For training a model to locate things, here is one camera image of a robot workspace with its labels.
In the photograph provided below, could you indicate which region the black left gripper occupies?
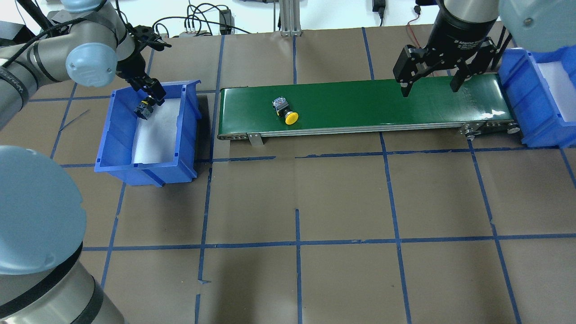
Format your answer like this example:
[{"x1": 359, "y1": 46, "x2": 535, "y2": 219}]
[{"x1": 118, "y1": 25, "x2": 171, "y2": 105}]

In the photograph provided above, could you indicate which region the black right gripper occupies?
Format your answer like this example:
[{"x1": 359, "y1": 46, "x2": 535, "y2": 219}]
[{"x1": 393, "y1": 37, "x2": 498, "y2": 98}]

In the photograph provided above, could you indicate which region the red push button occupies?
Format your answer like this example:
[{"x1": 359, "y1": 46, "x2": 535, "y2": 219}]
[{"x1": 134, "y1": 97, "x2": 157, "y2": 120}]

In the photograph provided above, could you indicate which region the yellow push button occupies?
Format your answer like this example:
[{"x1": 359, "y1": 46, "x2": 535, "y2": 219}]
[{"x1": 272, "y1": 96, "x2": 299, "y2": 125}]

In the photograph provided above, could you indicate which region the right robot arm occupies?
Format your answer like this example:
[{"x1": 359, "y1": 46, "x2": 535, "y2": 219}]
[{"x1": 393, "y1": 0, "x2": 576, "y2": 98}]

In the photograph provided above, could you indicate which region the white foam pad left bin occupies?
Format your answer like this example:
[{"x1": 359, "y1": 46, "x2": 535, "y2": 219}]
[{"x1": 132, "y1": 98, "x2": 180, "y2": 164}]

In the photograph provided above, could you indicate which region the white foam pad bin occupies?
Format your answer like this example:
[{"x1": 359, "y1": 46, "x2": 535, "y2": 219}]
[
  {"x1": 537, "y1": 61, "x2": 576, "y2": 122},
  {"x1": 132, "y1": 98, "x2": 180, "y2": 164}
]

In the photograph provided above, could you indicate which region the blue left bin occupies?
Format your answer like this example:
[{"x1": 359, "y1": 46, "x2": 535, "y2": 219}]
[{"x1": 94, "y1": 80, "x2": 202, "y2": 187}]

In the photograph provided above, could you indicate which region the blue bin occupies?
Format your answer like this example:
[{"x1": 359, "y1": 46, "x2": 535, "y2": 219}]
[
  {"x1": 499, "y1": 46, "x2": 576, "y2": 148},
  {"x1": 94, "y1": 80, "x2": 202, "y2": 187}
]

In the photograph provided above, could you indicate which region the green conveyor belt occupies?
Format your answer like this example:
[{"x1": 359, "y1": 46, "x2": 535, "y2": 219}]
[{"x1": 217, "y1": 74, "x2": 520, "y2": 142}]

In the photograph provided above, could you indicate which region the blue right bin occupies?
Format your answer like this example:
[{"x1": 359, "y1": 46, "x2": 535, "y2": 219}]
[{"x1": 499, "y1": 46, "x2": 576, "y2": 148}]

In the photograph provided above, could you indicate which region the white foam pad right bin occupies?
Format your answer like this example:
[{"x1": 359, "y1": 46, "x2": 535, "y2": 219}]
[{"x1": 537, "y1": 61, "x2": 576, "y2": 122}]

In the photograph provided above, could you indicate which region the aluminium frame post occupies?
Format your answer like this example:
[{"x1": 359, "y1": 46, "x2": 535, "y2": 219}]
[{"x1": 278, "y1": 0, "x2": 302, "y2": 37}]

